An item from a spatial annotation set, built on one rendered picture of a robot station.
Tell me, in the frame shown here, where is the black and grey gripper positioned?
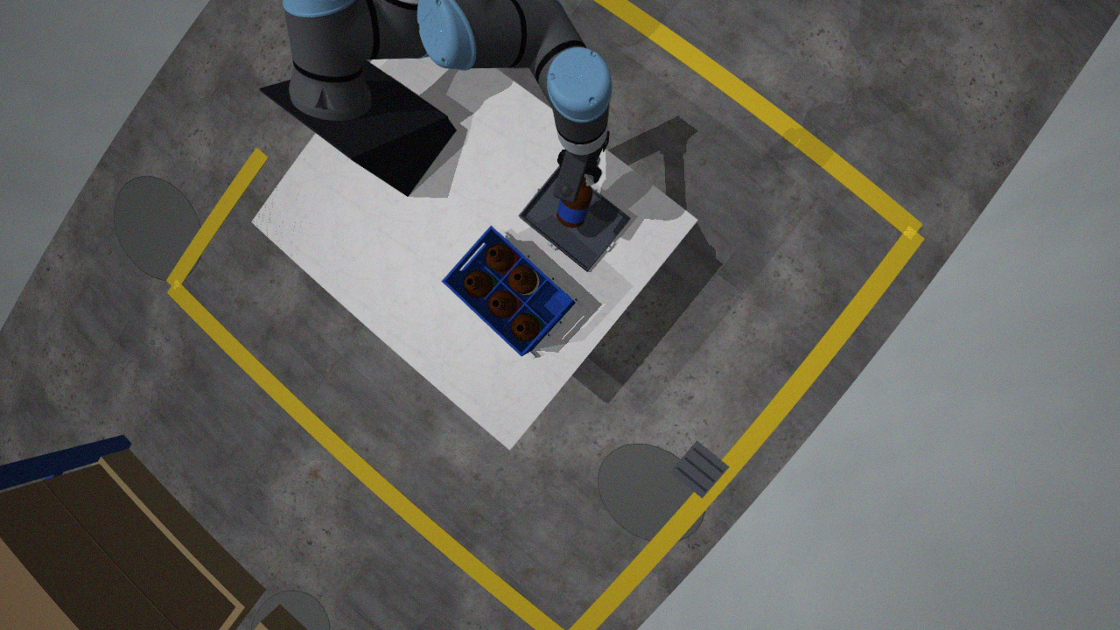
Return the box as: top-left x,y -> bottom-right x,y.
557,131 -> 610,186

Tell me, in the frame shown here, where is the brown bottle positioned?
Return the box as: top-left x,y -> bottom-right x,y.
508,266 -> 540,295
488,290 -> 522,319
556,178 -> 592,228
511,313 -> 543,341
486,243 -> 519,275
464,270 -> 497,299

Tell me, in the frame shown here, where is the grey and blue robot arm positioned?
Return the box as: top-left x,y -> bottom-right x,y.
283,0 -> 613,203

